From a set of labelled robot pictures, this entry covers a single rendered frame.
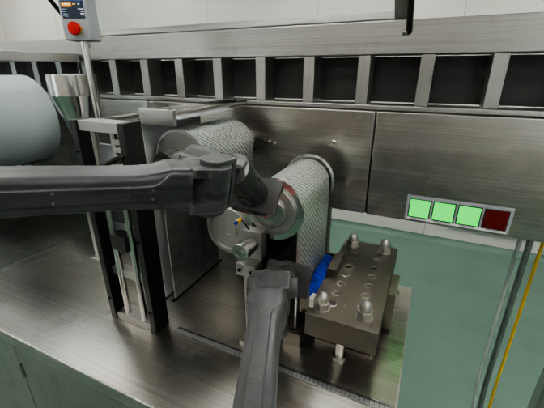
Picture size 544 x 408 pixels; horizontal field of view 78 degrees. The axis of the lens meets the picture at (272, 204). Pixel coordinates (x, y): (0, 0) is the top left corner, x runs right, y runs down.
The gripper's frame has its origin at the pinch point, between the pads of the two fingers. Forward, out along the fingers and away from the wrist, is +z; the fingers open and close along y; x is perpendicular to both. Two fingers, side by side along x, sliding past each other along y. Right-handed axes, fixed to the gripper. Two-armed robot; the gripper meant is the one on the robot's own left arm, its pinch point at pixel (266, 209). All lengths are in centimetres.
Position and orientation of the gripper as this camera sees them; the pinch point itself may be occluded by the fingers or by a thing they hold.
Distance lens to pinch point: 70.9
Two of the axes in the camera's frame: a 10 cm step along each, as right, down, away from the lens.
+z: 2.7, 3.4, 9.0
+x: 2.8, -9.2, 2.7
